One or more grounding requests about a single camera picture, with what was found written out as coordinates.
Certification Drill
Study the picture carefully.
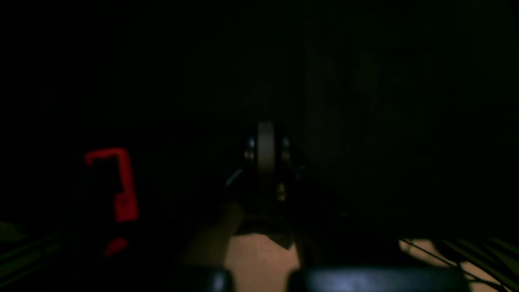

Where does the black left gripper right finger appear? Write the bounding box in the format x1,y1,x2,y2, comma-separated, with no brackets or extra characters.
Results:
258,122,470,292

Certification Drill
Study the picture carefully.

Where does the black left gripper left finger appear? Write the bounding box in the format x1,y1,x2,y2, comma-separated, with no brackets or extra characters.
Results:
53,122,258,292

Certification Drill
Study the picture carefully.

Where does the red black clamp right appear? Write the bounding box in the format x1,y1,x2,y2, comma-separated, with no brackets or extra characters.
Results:
84,147,140,258

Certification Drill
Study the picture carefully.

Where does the black table cloth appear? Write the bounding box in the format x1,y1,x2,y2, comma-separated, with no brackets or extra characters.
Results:
1,0,518,240

